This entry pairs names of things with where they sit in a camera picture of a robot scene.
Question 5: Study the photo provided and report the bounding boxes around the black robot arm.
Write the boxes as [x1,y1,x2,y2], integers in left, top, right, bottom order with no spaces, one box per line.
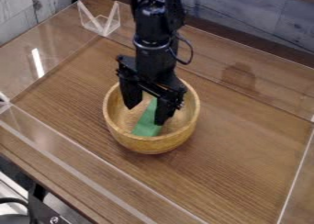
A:
[117,0,188,125]

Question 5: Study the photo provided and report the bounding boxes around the round wooden bowl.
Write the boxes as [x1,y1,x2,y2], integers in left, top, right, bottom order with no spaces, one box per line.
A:
[103,81,201,154]

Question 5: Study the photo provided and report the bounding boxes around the green rectangular stick block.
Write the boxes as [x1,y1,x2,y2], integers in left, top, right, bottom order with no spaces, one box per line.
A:
[132,98,162,137]

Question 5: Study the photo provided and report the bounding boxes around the black metal table leg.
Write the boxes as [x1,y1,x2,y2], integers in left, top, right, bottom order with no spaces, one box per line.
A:
[29,184,71,224]

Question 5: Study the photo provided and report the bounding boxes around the black cable lower left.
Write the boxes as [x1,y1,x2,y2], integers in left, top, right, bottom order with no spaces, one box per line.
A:
[0,197,35,224]

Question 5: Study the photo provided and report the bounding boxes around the clear acrylic corner bracket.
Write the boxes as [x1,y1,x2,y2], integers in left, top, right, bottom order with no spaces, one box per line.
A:
[78,1,121,37]

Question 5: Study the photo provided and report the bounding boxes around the clear acrylic enclosure wall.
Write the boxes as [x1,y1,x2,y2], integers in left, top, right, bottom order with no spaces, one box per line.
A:
[0,2,314,224]

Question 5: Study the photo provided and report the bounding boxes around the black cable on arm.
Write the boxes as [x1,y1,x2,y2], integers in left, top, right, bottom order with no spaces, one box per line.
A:
[169,33,194,66]

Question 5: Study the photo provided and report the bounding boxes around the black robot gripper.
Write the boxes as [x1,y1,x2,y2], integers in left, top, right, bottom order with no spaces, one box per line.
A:
[117,43,188,126]

